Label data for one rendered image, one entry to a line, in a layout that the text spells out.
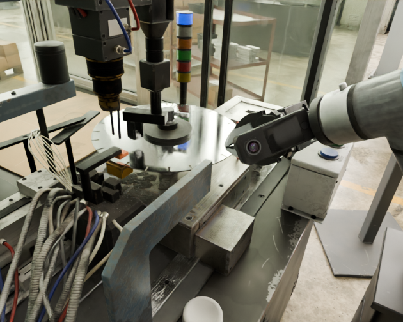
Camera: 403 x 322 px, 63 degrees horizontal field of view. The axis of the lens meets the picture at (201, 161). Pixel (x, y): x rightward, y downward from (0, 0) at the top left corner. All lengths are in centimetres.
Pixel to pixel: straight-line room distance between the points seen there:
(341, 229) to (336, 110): 163
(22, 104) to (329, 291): 148
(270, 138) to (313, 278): 134
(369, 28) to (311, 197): 45
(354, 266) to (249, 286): 123
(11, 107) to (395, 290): 82
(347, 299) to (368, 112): 138
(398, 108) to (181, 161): 38
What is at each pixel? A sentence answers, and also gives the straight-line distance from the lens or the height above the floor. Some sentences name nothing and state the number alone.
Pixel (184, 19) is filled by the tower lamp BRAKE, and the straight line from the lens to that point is 96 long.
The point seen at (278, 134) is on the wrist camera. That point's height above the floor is 108.
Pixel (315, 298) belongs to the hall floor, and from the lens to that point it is 169.
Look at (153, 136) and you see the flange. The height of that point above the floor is 96.
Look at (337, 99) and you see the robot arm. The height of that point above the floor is 114.
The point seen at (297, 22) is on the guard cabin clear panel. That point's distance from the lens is 105.
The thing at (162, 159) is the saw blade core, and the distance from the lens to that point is 64.
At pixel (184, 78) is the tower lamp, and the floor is 98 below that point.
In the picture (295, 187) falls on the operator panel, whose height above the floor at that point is 82.
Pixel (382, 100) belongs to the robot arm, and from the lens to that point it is 43.
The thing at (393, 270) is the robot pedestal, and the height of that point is 75.
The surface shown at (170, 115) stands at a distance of 72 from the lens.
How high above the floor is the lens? 129
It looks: 32 degrees down
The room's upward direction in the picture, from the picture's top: 3 degrees clockwise
